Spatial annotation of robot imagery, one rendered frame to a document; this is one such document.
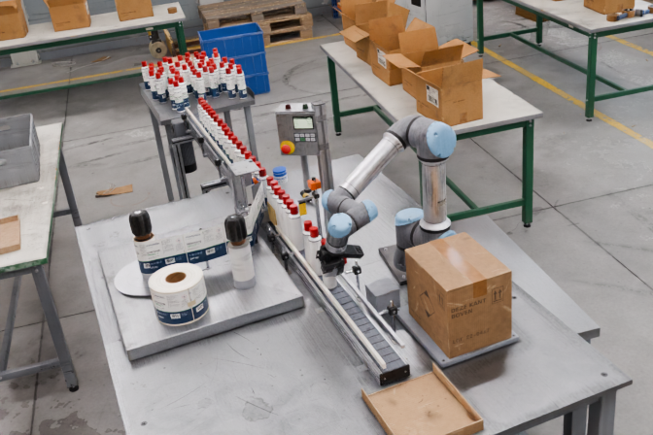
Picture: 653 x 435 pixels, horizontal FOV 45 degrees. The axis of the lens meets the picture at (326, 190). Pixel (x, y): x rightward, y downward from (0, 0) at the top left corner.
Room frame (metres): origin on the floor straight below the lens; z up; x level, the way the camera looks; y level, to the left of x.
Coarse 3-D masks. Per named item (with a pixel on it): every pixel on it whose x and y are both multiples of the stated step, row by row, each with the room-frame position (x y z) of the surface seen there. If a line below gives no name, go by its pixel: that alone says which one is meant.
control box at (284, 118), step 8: (296, 104) 2.97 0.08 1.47; (280, 112) 2.91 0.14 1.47; (288, 112) 2.90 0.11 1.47; (296, 112) 2.89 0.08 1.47; (304, 112) 2.89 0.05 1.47; (312, 112) 2.88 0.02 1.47; (280, 120) 2.91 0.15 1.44; (288, 120) 2.90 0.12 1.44; (280, 128) 2.91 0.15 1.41; (288, 128) 2.90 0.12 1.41; (280, 136) 2.91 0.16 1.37; (288, 136) 2.90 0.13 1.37; (280, 144) 2.91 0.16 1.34; (288, 144) 2.90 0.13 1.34; (296, 144) 2.89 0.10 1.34; (304, 144) 2.88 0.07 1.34; (312, 144) 2.87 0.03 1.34; (296, 152) 2.89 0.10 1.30; (304, 152) 2.88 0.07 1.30; (312, 152) 2.88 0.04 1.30
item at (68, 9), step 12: (48, 0) 7.74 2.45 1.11; (60, 0) 7.78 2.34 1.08; (72, 0) 7.82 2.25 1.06; (84, 0) 7.89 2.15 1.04; (60, 12) 7.83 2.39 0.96; (72, 12) 7.85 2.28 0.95; (84, 12) 7.86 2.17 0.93; (60, 24) 7.82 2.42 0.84; (72, 24) 7.84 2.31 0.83; (84, 24) 7.86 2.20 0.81
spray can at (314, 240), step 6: (312, 228) 2.65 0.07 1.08; (312, 234) 2.64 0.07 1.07; (318, 234) 2.65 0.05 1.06; (312, 240) 2.63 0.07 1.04; (318, 240) 2.63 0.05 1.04; (312, 246) 2.63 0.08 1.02; (318, 246) 2.63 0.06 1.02; (312, 252) 2.64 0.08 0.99; (312, 258) 2.64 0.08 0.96; (318, 258) 2.63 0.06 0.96; (312, 264) 2.64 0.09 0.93; (318, 264) 2.63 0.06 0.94; (318, 270) 2.63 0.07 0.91; (318, 276) 2.63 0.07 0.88
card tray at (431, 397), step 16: (400, 384) 2.01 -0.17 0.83; (416, 384) 2.00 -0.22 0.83; (432, 384) 1.99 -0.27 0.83; (448, 384) 1.95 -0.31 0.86; (368, 400) 1.91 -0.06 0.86; (384, 400) 1.94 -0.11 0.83; (400, 400) 1.93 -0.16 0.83; (416, 400) 1.92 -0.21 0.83; (432, 400) 1.91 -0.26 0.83; (448, 400) 1.90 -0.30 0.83; (464, 400) 1.86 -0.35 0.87; (384, 416) 1.87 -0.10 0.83; (400, 416) 1.86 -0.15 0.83; (416, 416) 1.85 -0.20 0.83; (432, 416) 1.84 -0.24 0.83; (448, 416) 1.84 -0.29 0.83; (464, 416) 1.83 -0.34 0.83; (480, 416) 1.78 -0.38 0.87; (400, 432) 1.79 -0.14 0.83; (416, 432) 1.78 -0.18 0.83; (432, 432) 1.77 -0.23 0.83; (448, 432) 1.73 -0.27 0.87; (464, 432) 1.75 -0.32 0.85
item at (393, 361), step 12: (300, 252) 2.83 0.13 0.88; (300, 264) 2.74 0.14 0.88; (336, 288) 2.53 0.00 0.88; (348, 300) 2.44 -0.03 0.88; (336, 312) 2.38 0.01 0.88; (348, 312) 2.37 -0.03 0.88; (360, 312) 2.36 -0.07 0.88; (348, 324) 2.29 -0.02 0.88; (360, 324) 2.29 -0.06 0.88; (372, 324) 2.28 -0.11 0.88; (372, 336) 2.21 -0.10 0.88; (384, 348) 2.14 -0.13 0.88; (384, 360) 2.07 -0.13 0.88; (396, 360) 2.07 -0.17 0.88; (384, 372) 2.02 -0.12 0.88
